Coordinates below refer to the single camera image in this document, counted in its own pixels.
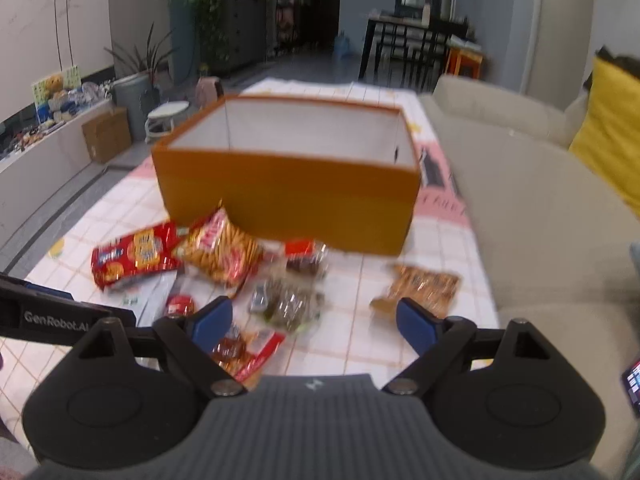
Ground white plastic wrapper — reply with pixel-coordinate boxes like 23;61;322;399
107;270;178;326

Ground trailing green plant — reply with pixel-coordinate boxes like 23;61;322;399
185;0;266;76

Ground dark dining chair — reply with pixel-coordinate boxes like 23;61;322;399
425;17;471;93

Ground red label dark snack packet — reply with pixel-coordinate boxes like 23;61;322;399
282;239;331;278

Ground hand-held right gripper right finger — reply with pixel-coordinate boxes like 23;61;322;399
382;297;548;395

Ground yellow cushion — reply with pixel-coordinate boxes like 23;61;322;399
569;55;640;211

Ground orange cardboard box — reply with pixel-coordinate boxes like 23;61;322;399
151;92;421;257

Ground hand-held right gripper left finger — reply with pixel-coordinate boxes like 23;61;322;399
75;296;248;397

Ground red cracker packet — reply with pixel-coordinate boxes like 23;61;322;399
91;220;183;293

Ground smartphone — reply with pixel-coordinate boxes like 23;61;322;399
621;357;640;418

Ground orange stool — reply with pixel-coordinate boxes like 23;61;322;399
444;45;485;81

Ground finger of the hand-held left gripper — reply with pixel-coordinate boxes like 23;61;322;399
0;272;76;303

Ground orange brown biscuit packet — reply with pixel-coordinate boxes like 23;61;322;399
370;263;462;318

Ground pile of colourful packages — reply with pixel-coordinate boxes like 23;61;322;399
30;65;108;126

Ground small round red snack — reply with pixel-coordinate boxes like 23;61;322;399
165;294;197;317

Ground clear packet of dark snacks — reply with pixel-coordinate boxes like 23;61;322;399
249;275;328;333

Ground dark dining table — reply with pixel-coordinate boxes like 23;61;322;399
359;15;451;81

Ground beige sofa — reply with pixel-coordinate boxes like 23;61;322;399
419;74;640;461

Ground dark grey cabinet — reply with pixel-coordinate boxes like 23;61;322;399
217;0;267;78

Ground yellow red stick snack bag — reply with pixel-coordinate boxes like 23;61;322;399
176;207;265;298

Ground grey plant pot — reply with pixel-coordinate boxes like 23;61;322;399
112;72;161;133

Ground long-leaf potted plant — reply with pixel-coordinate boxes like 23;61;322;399
104;25;176;86

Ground white low cabinet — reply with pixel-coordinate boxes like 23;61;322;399
0;97;116;251

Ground checked printed tablecloth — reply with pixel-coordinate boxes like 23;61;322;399
25;77;501;381

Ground pink backpack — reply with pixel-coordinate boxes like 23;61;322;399
196;76;224;108

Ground red clear packet brown snacks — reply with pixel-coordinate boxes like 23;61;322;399
210;322;287;386

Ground white round stool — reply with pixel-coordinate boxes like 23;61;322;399
145;101;191;143

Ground brown cardboard carton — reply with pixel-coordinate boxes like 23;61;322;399
81;106;132;164

